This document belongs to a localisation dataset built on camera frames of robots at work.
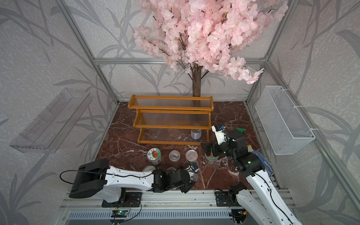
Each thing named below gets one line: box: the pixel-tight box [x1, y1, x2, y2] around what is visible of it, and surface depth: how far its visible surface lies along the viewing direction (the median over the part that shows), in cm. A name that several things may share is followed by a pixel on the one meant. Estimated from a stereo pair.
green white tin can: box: [142, 165, 156, 173], surface depth 75 cm
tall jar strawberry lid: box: [147, 147, 162, 166], surface depth 84 cm
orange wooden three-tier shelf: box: [127, 94, 215, 145], surface depth 101 cm
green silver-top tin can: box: [185, 149, 199, 165], surface depth 86 cm
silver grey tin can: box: [190, 128, 203, 141], surface depth 93 cm
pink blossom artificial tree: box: [134, 0, 289, 98], surface depth 50 cm
